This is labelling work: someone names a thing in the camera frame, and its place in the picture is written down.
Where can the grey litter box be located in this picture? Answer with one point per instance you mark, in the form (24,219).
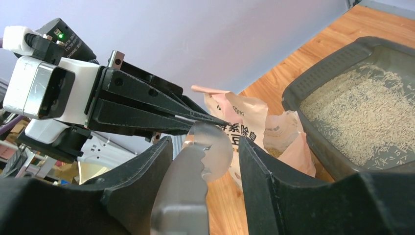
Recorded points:
(357,107)

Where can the pink cat litter bag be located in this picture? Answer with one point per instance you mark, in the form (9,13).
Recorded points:
(281,136)

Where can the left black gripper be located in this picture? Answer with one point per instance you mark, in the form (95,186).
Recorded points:
(127,100)

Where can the clear plastic scoop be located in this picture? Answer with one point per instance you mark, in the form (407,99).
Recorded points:
(180,206)

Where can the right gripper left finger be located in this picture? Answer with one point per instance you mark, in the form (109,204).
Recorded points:
(118,202)

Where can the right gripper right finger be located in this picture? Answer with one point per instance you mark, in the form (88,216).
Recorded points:
(280,200)

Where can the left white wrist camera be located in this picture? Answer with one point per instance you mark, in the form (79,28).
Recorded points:
(41,90)

